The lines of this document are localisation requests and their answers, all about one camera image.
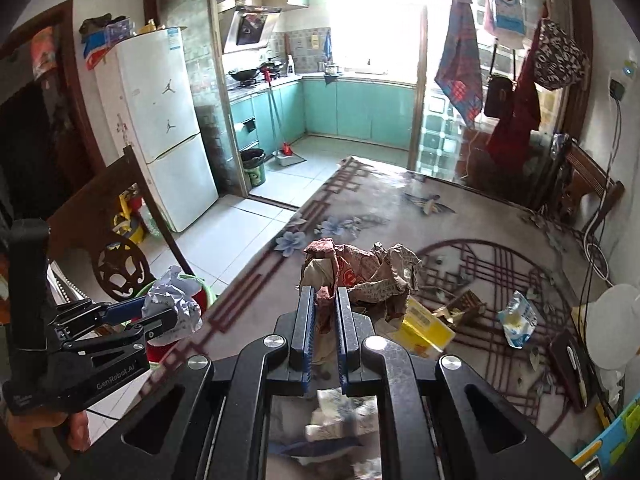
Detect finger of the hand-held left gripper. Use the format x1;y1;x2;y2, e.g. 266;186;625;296
60;309;179;357
54;299;151;332

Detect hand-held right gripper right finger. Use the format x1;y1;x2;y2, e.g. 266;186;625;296
336;287;586;480

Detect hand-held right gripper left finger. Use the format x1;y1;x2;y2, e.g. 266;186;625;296
65;287;317;480

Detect white paper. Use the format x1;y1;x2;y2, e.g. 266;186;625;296
142;266;203;346

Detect red-brown paper bag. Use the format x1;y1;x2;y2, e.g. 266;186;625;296
299;238;423;322

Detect yellow cardboard box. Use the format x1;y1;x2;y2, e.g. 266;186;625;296
387;297;457;361

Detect red bucket with green rim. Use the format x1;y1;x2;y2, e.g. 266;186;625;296
131;274;219;365

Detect small barcode package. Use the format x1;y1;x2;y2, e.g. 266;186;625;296
432;290;487;328

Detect dark trash bin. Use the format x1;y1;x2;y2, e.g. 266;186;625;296
240;147;267;187

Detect person's left hand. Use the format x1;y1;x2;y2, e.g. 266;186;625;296
10;407;92;453

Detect white blue tissue pack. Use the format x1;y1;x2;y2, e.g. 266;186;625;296
304;389;381;445

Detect yellow toy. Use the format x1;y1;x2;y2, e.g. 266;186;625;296
112;191;147;247

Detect carved wooden chair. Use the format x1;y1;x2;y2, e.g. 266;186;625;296
46;144;197;306

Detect white blue plastic packet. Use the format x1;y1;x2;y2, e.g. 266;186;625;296
497;291;539;350

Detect grey dustpan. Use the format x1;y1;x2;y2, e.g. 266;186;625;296
272;150;307;169

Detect white refrigerator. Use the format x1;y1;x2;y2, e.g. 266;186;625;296
95;27;220;233

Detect red broom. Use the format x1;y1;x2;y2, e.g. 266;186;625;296
264;71;296;157

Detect teal kitchen base cabinets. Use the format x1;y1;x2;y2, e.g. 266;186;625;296
230;77;418;155

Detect black notebook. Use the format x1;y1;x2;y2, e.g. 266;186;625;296
549;329;594;414

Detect blue red plastic bag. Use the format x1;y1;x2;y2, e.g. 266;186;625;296
81;22;137;71

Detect black wok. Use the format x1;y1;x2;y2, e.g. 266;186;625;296
228;67;264;87

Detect white round fan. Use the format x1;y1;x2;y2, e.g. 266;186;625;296
584;283;640;375

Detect red hanging garment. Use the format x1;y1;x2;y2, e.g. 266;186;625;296
487;20;543;171

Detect black hanging bag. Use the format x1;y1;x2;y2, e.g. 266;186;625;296
483;72;516;118

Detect dark wooden chair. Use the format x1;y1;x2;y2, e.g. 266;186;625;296
540;132;626;233

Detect plaid hanging cloth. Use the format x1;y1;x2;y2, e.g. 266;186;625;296
434;0;485;128

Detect steel range hood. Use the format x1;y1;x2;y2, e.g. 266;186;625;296
222;5;283;54

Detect black white patterned bag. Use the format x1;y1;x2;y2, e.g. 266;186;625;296
532;17;592;92

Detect blue white hanging bag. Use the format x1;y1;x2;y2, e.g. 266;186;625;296
489;0;527;37

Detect bundle of cables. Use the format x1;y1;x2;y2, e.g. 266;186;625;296
580;99;627;313

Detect wall charger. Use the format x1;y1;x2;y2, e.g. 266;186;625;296
608;60;639;102

